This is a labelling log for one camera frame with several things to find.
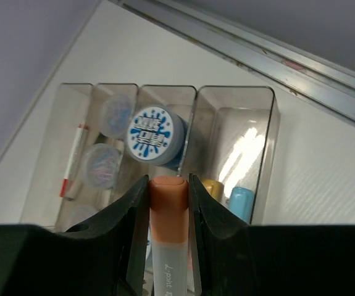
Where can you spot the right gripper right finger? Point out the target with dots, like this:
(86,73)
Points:
(231,257)

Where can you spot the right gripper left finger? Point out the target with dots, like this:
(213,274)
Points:
(102,255)

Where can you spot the blue highlighter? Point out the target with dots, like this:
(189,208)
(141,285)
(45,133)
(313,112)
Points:
(241,203)

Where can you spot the red whiteboard marker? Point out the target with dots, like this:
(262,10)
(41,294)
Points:
(73,162)

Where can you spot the clear paperclip jar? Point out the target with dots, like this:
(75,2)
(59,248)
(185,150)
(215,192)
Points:
(114,116)
(99,166)

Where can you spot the blue paint jar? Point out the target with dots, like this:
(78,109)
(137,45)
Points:
(156,136)

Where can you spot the clear four-compartment organizer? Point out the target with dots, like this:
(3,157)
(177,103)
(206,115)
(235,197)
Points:
(100,139)

